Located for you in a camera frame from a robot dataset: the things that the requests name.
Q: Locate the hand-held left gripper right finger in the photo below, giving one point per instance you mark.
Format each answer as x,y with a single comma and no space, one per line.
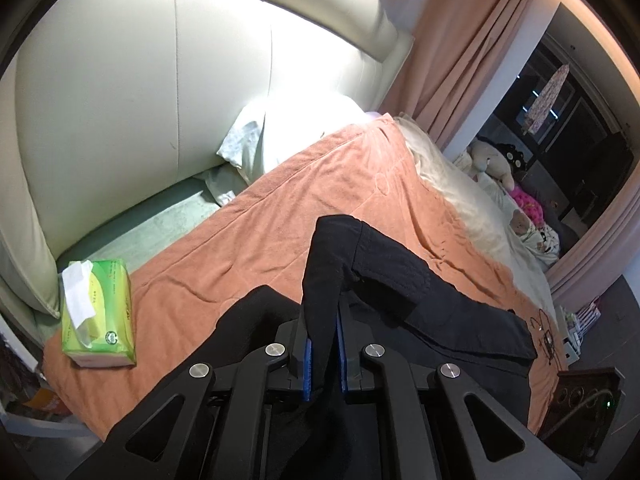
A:
344,362

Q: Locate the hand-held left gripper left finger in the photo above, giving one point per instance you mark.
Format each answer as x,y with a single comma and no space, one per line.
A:
306,370

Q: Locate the black pants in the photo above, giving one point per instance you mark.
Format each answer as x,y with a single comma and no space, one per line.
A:
390,275

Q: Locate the orange fleece blanket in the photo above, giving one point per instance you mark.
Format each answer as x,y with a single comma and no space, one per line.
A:
250,240

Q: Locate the cream blanket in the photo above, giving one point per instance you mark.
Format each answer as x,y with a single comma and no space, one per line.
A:
475,210

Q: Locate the green tissue box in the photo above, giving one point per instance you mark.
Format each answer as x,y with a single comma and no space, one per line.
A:
107,320

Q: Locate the pale green bed sheet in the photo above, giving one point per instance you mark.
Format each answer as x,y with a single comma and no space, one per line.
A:
140,220

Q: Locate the small brown teddy bear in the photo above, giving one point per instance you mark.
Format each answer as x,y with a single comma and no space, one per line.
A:
520,221

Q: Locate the white pillow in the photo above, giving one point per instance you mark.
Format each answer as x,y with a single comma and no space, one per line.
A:
290,135

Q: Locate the dark box with green light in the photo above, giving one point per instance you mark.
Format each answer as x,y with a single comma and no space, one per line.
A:
575,400

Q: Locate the white printed cloth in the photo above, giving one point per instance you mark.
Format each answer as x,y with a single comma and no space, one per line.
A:
544,241

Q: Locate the white storage rack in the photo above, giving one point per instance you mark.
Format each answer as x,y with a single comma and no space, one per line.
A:
580,327

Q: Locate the pink patterned clothing pile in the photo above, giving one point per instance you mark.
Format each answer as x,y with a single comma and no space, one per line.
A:
529,205

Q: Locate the beige bear plush toy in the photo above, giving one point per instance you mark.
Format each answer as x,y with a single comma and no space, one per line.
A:
487,160

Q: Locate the black plush toy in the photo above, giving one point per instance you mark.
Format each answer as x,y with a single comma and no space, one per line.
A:
515,156

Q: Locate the dark window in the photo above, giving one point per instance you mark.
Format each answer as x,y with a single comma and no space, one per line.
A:
585,160

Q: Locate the cream padded headboard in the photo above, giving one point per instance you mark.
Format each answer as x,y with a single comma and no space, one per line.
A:
125,110

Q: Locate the floral hanging garment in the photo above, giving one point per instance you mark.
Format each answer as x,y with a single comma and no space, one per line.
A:
545,100

